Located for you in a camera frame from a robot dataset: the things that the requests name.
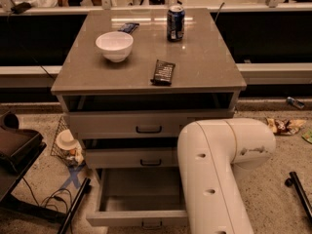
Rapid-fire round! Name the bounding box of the grey bottom drawer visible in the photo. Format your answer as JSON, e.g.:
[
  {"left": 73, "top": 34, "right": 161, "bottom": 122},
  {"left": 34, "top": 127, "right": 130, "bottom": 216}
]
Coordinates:
[{"left": 87, "top": 167, "right": 188, "bottom": 229}]

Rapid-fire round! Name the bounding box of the grey drawer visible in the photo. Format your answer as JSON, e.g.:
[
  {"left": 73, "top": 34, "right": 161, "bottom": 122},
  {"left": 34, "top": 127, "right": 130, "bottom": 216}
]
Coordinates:
[
  {"left": 87, "top": 167, "right": 188, "bottom": 229},
  {"left": 83, "top": 136, "right": 177, "bottom": 169},
  {"left": 65, "top": 93, "right": 235, "bottom": 139}
]

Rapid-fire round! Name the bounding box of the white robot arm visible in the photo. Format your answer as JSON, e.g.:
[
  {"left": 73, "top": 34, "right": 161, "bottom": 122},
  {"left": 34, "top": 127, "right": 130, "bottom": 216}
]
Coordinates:
[{"left": 177, "top": 118, "right": 276, "bottom": 234}]

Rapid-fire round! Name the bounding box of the grey drawer cabinet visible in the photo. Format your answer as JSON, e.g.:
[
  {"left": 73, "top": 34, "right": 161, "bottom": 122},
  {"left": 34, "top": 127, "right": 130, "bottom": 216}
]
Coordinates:
[{"left": 51, "top": 7, "right": 248, "bottom": 229}]

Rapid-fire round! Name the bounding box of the grey middle drawer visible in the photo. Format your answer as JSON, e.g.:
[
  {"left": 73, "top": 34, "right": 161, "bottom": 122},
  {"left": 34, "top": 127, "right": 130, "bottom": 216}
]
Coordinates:
[{"left": 83, "top": 136, "right": 177, "bottom": 169}]

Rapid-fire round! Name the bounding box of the grey top drawer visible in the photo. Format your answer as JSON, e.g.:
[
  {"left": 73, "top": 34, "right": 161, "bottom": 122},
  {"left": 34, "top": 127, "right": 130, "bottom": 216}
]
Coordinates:
[{"left": 65, "top": 93, "right": 235, "bottom": 139}]

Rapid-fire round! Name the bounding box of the dark chocolate bar wrapper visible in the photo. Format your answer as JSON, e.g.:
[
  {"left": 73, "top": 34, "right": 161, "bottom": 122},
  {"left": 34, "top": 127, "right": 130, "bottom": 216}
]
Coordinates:
[{"left": 151, "top": 59, "right": 176, "bottom": 86}]

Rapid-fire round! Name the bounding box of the white ceramic bowl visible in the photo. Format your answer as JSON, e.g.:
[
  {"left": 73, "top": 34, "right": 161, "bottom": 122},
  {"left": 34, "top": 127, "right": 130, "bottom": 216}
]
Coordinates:
[{"left": 96, "top": 31, "right": 134, "bottom": 62}]

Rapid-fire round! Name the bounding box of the blue snack bar wrapper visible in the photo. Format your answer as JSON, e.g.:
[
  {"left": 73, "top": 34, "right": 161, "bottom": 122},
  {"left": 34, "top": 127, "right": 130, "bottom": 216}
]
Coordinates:
[{"left": 119, "top": 22, "right": 139, "bottom": 34}]

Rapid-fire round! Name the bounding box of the blue soda can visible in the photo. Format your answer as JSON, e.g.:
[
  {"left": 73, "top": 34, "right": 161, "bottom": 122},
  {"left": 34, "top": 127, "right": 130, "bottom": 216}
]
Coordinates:
[{"left": 167, "top": 5, "right": 185, "bottom": 42}]

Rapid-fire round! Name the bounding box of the white cup in basket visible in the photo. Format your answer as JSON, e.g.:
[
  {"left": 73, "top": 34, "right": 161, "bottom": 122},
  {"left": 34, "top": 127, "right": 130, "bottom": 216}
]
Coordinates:
[{"left": 56, "top": 130, "right": 77, "bottom": 150}]

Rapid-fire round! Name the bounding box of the black stand leg left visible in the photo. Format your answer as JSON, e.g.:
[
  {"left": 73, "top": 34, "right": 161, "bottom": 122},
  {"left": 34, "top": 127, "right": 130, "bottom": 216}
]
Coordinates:
[{"left": 57, "top": 177, "right": 91, "bottom": 234}]

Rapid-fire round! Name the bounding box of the black stand leg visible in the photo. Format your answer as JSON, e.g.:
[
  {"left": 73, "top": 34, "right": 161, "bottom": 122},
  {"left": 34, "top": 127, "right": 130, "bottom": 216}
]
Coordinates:
[
  {"left": 57, "top": 177, "right": 91, "bottom": 234},
  {"left": 285, "top": 172, "right": 312, "bottom": 223}
]

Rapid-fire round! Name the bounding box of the crumpled snack bag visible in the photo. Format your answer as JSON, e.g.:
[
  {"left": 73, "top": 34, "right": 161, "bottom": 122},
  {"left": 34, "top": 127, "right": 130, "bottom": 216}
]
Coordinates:
[{"left": 266, "top": 118, "right": 306, "bottom": 136}]

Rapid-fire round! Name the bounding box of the blue can on floor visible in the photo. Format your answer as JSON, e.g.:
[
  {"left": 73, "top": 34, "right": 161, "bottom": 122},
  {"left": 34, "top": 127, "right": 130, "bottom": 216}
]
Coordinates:
[{"left": 286, "top": 97, "right": 304, "bottom": 109}]

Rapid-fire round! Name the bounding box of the black office chair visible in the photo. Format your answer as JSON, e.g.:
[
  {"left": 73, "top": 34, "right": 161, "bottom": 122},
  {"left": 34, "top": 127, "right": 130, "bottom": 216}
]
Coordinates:
[{"left": 0, "top": 112, "right": 65, "bottom": 223}]

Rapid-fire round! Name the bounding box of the green packet on floor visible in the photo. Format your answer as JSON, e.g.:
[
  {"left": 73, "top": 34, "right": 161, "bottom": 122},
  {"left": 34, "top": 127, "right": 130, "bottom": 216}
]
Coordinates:
[{"left": 301, "top": 130, "right": 312, "bottom": 144}]

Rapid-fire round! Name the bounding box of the black stand leg right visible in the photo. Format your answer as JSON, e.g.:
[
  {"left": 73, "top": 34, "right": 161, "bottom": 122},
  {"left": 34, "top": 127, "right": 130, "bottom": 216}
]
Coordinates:
[{"left": 285, "top": 172, "right": 312, "bottom": 223}]

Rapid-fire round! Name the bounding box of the black device on ledge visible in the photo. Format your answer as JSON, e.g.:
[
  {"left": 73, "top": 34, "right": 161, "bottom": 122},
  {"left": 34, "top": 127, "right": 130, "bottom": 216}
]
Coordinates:
[{"left": 11, "top": 2, "right": 32, "bottom": 15}]

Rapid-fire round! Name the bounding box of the wire mesh waste basket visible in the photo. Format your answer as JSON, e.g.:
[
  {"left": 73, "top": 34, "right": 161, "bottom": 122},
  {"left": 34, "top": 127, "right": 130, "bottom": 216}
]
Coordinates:
[{"left": 51, "top": 117, "right": 84, "bottom": 167}]

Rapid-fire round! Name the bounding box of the black cable on floor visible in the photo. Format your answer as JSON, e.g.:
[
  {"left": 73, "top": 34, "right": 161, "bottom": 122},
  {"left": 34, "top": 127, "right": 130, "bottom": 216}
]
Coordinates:
[{"left": 21, "top": 176, "right": 74, "bottom": 234}]

